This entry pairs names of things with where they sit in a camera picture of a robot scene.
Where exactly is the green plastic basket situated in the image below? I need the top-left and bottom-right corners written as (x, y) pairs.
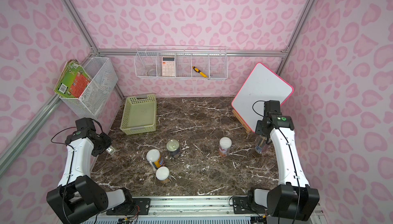
top-left (120, 94), bottom-right (157, 135)

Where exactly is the tall yellow blue can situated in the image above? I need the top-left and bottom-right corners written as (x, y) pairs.
top-left (146, 149), bottom-right (165, 171)

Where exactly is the short orange can white lid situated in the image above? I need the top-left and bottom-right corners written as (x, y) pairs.
top-left (156, 166), bottom-right (171, 184)

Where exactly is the dark can silver top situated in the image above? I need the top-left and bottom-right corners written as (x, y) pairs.
top-left (166, 139), bottom-right (181, 159)

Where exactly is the grey stapler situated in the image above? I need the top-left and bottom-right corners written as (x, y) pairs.
top-left (106, 146), bottom-right (116, 154)

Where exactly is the clear jar blue lid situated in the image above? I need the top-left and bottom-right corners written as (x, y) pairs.
top-left (255, 135), bottom-right (271, 154)

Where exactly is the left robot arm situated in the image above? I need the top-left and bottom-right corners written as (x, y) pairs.
top-left (46, 118), bottom-right (137, 224)

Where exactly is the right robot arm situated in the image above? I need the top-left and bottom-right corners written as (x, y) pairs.
top-left (249, 100), bottom-right (320, 222)

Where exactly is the wooden board easel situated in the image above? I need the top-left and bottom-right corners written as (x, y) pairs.
top-left (232, 109), bottom-right (251, 134)

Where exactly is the pink can white lid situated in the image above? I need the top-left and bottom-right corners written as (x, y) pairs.
top-left (219, 137), bottom-right (232, 156)

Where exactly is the green red booklet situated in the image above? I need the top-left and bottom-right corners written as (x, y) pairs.
top-left (54, 59), bottom-right (92, 98)

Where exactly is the yellow utility knife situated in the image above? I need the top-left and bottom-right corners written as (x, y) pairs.
top-left (192, 66), bottom-right (208, 78)

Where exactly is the clear tape roll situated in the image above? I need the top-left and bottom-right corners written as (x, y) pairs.
top-left (146, 68), bottom-right (157, 77)

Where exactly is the pink calculator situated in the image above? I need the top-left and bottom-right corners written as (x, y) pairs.
top-left (162, 56), bottom-right (176, 77)

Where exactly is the white mesh wall basket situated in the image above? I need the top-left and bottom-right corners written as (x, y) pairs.
top-left (60, 57), bottom-right (118, 119)

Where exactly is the white board pink frame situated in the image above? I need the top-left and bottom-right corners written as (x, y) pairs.
top-left (231, 62), bottom-right (294, 132)

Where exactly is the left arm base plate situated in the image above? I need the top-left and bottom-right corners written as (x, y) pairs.
top-left (106, 198), bottom-right (151, 216)

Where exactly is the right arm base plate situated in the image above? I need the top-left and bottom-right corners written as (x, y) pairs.
top-left (228, 196), bottom-right (266, 214)

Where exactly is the wire wall shelf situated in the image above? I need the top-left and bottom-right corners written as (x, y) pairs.
top-left (134, 46), bottom-right (229, 80)

